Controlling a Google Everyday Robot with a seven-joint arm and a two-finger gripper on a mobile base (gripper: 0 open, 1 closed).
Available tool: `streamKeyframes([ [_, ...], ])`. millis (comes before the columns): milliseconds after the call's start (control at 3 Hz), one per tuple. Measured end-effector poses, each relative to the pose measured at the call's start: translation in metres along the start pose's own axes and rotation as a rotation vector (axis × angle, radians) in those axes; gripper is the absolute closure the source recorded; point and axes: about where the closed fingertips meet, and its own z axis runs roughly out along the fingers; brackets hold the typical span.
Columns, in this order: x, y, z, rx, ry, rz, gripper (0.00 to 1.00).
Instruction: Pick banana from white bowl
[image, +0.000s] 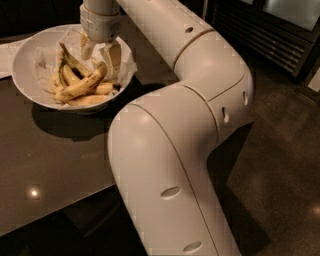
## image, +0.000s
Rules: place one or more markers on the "white bowl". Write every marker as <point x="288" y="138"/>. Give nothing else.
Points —
<point x="22" y="73"/>

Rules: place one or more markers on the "white paper sheet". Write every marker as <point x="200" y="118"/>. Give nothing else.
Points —
<point x="7" y="55"/>

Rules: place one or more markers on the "dark cabinet fronts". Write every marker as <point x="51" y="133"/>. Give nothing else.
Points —
<point x="25" y="16"/>

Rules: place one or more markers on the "white paper bowl liner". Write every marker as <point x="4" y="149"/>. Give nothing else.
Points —
<point x="45" y="67"/>

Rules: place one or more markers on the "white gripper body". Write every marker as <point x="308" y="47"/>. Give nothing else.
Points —
<point x="100" y="28"/>

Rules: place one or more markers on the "yellow banana bunch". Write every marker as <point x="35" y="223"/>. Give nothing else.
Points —
<point x="70" y="70"/>

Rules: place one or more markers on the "dark refrigerator with vent grille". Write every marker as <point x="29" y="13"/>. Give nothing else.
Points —
<point x="284" y="31"/>

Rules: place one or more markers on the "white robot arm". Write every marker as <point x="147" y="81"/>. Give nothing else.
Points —
<point x="159" y="143"/>

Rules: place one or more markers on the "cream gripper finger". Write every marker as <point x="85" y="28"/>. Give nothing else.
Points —
<point x="111" y="54"/>
<point x="87" y="46"/>

